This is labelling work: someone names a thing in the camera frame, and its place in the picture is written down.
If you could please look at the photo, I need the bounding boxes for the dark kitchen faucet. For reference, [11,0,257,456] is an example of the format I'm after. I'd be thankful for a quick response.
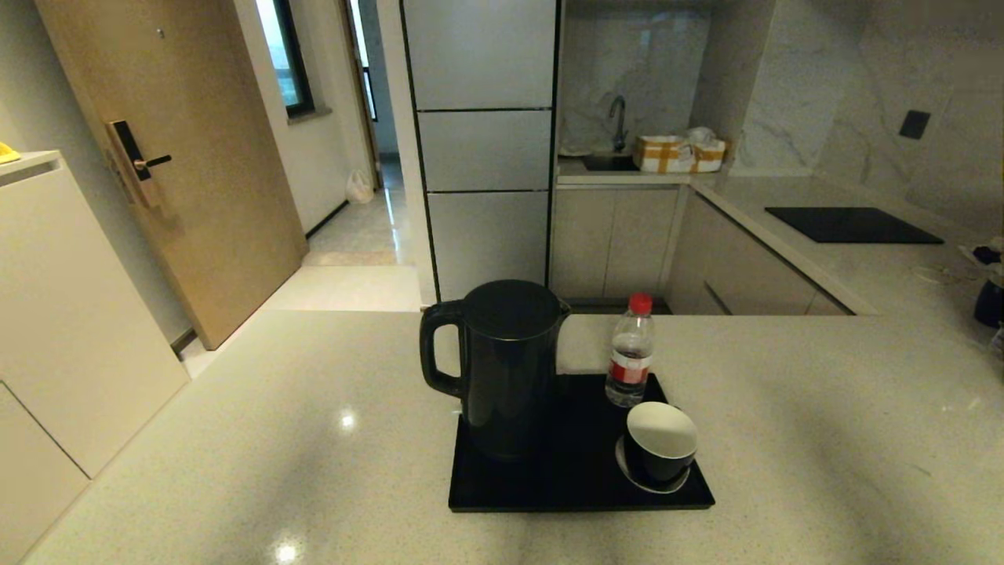
[609,95,629,153]

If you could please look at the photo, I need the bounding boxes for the beige kitchen base cabinets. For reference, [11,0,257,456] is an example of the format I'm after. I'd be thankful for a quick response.
[549,185,856,316]

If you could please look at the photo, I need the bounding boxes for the dark-framed window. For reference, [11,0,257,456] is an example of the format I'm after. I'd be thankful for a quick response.
[256,0,316,120]

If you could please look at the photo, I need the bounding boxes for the black electric kettle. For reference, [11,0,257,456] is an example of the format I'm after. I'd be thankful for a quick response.
[420,280,573,461]

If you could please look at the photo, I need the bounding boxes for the light wooden door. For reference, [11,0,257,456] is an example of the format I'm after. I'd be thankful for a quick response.
[35,0,309,351]

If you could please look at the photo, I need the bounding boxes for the tall grey refrigerator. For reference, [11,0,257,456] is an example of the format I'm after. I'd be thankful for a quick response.
[400,0,559,307]

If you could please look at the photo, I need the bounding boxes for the yellow checked cloth box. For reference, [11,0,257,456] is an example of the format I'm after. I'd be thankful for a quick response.
[634,135,695,173]
[689,127,732,173]

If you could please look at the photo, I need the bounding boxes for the white saucer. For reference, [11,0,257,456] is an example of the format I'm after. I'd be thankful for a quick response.
[615,436,693,495]

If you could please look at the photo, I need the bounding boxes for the black door lock handle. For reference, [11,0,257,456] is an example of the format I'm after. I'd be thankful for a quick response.
[106,120,173,209]

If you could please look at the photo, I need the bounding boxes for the black induction cooktop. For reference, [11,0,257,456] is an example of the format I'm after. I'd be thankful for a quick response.
[765,206,945,244]

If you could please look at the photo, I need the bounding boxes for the black cup white inside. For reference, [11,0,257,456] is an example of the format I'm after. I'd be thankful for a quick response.
[624,402,699,483]

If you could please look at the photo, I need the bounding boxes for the kitchen sink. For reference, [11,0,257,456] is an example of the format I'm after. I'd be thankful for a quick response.
[580,154,640,173]

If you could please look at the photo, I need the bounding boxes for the clear bottle red cap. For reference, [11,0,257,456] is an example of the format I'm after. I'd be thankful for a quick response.
[605,293,655,409]

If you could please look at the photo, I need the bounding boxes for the white side cabinet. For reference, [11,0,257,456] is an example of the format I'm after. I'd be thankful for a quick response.
[0,151,191,565]

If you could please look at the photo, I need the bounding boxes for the dark blue jar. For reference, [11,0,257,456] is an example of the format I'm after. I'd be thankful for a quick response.
[974,276,1004,329]

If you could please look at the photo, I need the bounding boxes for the black rectangular tray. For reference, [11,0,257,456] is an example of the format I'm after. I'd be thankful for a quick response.
[448,373,716,513]

